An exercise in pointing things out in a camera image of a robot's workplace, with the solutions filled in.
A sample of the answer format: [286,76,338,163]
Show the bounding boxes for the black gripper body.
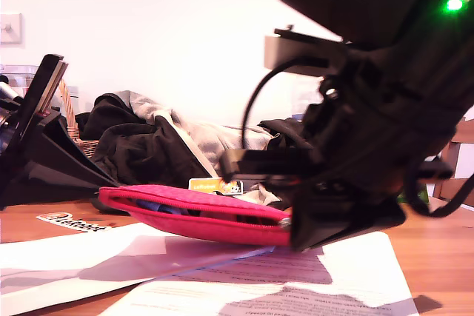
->
[221,103,460,198]
[0,54,70,209]

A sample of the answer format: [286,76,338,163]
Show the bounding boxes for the pink fabric zip pouch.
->
[98,184,294,247]

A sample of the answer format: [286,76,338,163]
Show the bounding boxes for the clear plastic jug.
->
[0,64,41,87]

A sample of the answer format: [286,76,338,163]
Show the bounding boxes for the black lettered LeRobot sticker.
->
[36,211,112,234]

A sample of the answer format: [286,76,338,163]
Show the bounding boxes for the printed white paper sheet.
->
[99,230,420,316]

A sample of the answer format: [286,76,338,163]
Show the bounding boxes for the dark brown grey jacket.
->
[76,90,316,217]

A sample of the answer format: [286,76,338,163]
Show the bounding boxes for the blank white paper sheet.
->
[0,221,277,315]

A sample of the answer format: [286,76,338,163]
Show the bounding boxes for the blue cloth pouch contents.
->
[133,198,203,218]

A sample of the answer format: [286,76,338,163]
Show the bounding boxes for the orange LeRobot badge sticker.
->
[187,177,244,197]

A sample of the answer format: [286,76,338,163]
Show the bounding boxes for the wooden chair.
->
[431,118,474,202]

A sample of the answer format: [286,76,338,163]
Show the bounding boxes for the wicker basket with handle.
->
[57,78,100,161]

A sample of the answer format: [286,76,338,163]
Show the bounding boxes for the white wall switch plate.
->
[0,12,24,45]

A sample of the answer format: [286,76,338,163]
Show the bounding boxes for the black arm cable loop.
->
[402,171,474,218]

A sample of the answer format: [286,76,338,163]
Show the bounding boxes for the black camera cable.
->
[240,57,327,151]

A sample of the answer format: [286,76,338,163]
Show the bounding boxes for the grey gripper camera box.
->
[264,25,351,77]

